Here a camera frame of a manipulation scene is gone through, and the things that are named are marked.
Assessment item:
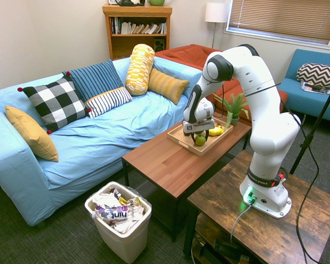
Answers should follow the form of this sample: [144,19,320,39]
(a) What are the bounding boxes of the yellow patterned bolster pillow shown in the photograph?
[124,43,156,96]

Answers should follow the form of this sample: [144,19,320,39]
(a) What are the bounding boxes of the white shade floor lamp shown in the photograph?
[205,2,228,50]

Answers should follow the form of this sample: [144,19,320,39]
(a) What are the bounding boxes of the bin with clear plastic bag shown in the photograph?
[85,181,152,221]

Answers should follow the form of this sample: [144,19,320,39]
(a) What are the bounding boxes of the black white checked pillow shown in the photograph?
[17,71,92,135]

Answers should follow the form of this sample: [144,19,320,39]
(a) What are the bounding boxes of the reddish wooden coffee table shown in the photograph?
[122,112,252,243]

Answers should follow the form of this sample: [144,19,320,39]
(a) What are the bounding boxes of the beige plastic trash bin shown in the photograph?
[84,180,152,264]

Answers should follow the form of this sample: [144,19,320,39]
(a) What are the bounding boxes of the black white chevron pillow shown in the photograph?
[296,62,330,91]

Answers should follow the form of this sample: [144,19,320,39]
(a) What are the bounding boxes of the blue striped pillow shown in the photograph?
[62,59,124,103]

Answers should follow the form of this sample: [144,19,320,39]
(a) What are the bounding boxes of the row of books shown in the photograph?
[111,16,167,35]

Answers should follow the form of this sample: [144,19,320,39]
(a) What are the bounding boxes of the orange beanbag chair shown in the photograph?
[155,43,289,122]

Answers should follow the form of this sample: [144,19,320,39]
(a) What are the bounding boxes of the black power adapter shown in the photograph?
[213,238,241,259]

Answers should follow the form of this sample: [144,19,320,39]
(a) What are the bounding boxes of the grey base cable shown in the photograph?
[230,203,255,244]

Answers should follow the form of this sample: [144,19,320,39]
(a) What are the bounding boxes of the teal blue couch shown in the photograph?
[277,48,330,124]

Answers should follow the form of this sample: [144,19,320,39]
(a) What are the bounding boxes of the wooden window blinds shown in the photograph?
[227,0,330,46]

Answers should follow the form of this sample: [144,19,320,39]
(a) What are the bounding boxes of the yellow banana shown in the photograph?
[208,125,225,137]

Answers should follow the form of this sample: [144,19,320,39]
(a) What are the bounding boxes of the magazine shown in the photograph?
[300,81,330,95]

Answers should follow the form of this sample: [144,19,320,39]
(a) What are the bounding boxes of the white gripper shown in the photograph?
[182,117,216,146]

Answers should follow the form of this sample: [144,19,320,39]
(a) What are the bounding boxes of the plain mustard yellow pillow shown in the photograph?
[4,105,59,163]

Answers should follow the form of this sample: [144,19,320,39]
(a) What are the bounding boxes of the white navy striped pillow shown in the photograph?
[84,86,133,119]

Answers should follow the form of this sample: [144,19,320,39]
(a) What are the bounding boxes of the small potted green fern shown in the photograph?
[221,92,250,128]

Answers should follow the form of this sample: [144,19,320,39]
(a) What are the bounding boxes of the white purple hint packaging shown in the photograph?
[95,205,144,224]

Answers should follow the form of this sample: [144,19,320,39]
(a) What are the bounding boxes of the light blue sofa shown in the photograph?
[0,56,204,228]

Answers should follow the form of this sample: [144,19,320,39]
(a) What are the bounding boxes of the rustic dark wood table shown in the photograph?
[183,150,330,264]

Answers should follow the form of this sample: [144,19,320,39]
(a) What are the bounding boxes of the small black speaker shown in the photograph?
[153,38,166,52]

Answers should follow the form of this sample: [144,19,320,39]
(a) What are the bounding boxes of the wooden bookshelf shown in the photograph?
[102,4,173,61]

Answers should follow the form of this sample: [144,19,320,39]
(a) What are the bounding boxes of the light wooden serving tray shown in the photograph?
[167,117,234,157]

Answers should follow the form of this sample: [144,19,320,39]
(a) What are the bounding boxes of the mustard striped rectangular pillow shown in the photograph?
[147,68,190,105]

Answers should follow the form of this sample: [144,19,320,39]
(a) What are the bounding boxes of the black camera stand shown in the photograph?
[289,79,330,175]

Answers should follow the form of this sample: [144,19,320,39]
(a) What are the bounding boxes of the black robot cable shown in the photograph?
[274,82,320,264]

